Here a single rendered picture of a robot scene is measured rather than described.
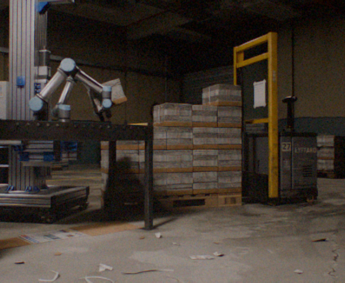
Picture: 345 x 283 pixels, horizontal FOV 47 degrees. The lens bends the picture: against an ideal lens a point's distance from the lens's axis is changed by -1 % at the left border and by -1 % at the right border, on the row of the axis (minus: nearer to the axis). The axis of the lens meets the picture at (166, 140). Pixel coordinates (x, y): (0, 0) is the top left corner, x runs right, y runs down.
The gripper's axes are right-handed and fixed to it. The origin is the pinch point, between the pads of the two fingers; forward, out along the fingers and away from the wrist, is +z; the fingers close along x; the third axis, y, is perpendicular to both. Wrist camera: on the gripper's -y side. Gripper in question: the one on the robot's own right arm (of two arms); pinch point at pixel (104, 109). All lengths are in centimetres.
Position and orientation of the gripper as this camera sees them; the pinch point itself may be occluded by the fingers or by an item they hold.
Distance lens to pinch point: 375.7
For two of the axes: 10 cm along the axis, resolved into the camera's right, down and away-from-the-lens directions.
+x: -9.1, 3.6, -2.2
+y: -3.5, -9.3, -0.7
